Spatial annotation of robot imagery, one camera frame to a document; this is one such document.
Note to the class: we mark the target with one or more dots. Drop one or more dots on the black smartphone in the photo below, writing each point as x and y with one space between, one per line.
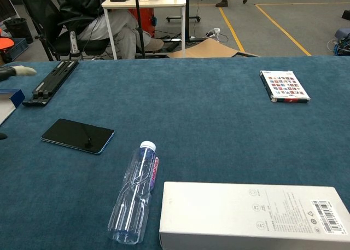
73 134

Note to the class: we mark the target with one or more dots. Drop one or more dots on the person's white gloved hand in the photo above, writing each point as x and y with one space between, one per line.
23 70

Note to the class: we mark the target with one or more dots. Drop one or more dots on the blue felt table cloth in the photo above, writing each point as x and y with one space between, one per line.
191 118

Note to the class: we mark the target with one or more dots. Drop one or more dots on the flat brown cardboard sheet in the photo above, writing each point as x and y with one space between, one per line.
210 49

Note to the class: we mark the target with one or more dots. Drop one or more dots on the clear plastic water bottle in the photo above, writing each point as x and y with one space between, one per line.
134 195

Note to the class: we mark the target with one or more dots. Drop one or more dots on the white power strip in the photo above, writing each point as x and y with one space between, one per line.
216 31

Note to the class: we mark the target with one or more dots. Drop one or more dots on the red cabinet under desk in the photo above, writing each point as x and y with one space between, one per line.
145 20

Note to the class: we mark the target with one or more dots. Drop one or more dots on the black tripod pole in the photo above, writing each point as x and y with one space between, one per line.
139 20

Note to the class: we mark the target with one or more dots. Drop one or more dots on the black rolling stand base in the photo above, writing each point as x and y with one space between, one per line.
188 14

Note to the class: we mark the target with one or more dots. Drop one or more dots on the book with colourful picture grid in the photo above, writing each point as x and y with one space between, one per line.
284 86

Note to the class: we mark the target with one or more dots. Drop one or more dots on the white desk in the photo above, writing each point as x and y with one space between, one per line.
161 1

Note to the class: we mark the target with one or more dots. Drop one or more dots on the white cardboard box with barcode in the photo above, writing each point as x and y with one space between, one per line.
246 214

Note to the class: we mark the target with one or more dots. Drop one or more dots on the black folding laptop stand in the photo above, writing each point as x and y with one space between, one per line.
52 81

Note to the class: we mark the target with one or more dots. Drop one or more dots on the seated person in black jacket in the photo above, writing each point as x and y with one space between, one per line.
90 12

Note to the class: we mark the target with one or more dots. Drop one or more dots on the black office chair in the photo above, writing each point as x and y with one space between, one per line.
46 23

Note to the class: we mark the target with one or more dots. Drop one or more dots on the blue and white box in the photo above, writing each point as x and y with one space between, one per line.
9 102

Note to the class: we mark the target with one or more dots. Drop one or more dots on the blue plastic crate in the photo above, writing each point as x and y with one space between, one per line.
17 48

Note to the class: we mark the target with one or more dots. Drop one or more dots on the black waste bin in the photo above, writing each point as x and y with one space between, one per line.
18 29

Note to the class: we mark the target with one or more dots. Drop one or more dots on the orange round object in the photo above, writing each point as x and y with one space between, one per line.
5 43

